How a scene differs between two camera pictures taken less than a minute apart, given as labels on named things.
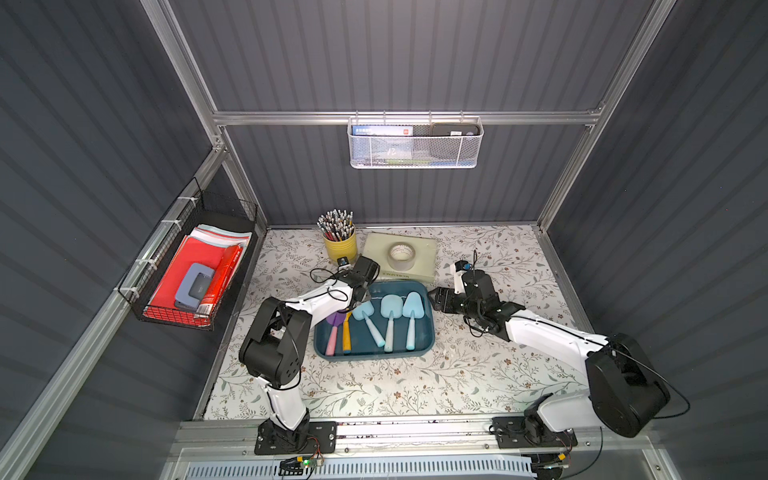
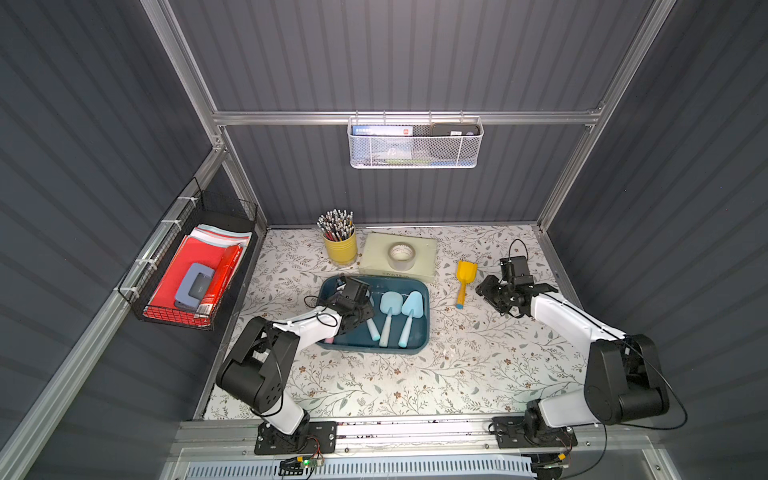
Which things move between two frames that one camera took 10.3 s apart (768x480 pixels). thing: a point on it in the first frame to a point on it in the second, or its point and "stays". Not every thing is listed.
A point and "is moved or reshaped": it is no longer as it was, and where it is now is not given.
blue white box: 382,144 stays
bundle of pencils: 336,224 stays
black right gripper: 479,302 to 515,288
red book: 222,277 stays
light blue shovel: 391,307 stays
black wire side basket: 188,273 stays
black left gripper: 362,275 to 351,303
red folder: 191,251 stays
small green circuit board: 294,466 stays
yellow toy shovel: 346,334 is moved or reshaped
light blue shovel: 363,312 is moved or reshaped
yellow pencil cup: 345,248 stays
